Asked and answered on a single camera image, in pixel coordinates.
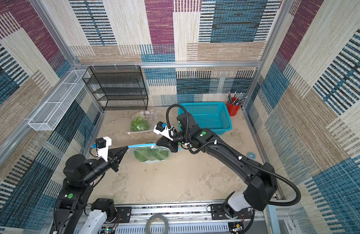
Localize clear blue-zip bag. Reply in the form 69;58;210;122
124;143;172;164

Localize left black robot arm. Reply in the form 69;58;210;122
50;146;128;234

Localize chinese cabbage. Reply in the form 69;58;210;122
134;147;156;162
151;148;170;161

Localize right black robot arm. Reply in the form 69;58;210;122
153;104;302;219

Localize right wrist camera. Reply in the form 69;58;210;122
153;121;175;141

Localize clear pink-zip lettuce bag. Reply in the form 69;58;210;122
127;109;161;135

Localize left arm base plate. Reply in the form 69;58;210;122
89;206;133;225

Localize red utensil cup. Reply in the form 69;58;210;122
226;97;240;117

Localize black wire shelf rack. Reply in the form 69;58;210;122
82;65;148;111

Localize teal plastic basket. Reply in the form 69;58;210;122
181;102;232;135

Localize white mesh wall basket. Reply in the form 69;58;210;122
28;70;86;131

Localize grey tape roll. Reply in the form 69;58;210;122
145;214;169;234

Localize metal utensils in cup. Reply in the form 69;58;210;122
227;92;247;107

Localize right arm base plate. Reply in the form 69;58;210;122
206;203;252;220

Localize blue tape roll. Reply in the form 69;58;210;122
246;152;256;160

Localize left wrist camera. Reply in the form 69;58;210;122
96;136;112;162

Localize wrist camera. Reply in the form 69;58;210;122
96;136;112;162
153;121;175;141

